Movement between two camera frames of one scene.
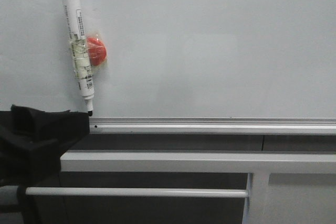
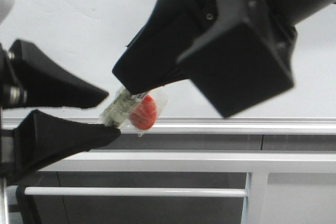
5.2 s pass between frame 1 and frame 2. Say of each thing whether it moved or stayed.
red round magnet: moved
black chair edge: stayed
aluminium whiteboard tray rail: stayed
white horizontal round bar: stayed
